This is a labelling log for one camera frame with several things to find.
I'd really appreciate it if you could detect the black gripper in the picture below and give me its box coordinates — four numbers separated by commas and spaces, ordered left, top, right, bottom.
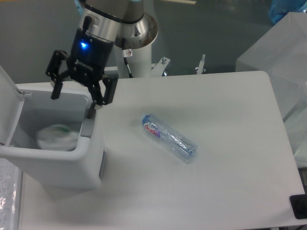
46, 28, 118, 119

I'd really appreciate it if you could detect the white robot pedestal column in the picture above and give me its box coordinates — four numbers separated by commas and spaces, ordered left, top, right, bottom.
113, 45, 152, 79

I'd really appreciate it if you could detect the clear plastic water bottle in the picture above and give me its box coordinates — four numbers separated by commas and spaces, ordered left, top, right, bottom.
141, 113, 198, 163

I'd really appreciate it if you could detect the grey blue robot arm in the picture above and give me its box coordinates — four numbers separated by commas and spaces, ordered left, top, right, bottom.
46, 0, 158, 118

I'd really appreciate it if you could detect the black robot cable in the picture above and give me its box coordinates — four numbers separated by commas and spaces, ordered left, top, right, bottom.
121, 37, 134, 79

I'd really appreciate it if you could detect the black device at edge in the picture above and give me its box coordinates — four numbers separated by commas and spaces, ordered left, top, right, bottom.
290, 194, 307, 219

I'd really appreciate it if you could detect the white plastic wrapper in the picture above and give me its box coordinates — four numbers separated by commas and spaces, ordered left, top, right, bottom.
36, 124, 79, 151

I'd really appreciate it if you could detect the white trash can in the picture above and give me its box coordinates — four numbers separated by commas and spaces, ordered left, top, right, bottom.
0, 69, 105, 189

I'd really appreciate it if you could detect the metal clamp bolt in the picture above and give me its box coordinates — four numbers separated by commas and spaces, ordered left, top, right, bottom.
195, 54, 206, 74

